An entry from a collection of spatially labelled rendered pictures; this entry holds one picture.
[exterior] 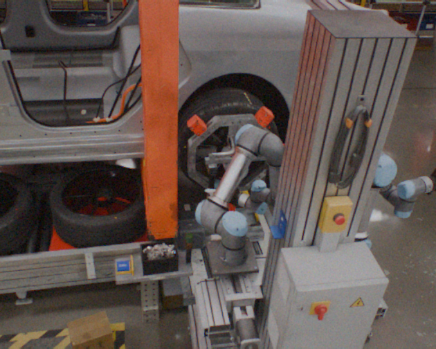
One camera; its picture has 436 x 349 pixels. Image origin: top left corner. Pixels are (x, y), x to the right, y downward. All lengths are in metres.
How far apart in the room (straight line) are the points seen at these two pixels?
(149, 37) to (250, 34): 0.83
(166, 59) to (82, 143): 1.02
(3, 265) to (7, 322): 0.38
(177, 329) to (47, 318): 0.80
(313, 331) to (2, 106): 2.05
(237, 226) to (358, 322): 0.65
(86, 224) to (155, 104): 1.01
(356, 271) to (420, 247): 2.19
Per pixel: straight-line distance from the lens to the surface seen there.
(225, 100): 2.84
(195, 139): 2.78
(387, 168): 1.98
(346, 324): 1.90
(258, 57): 2.87
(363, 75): 1.47
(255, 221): 3.53
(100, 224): 2.97
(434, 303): 3.58
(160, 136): 2.37
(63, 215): 3.07
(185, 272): 2.72
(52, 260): 3.01
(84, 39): 4.56
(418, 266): 3.78
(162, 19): 2.13
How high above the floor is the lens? 2.46
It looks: 36 degrees down
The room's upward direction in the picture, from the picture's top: 4 degrees clockwise
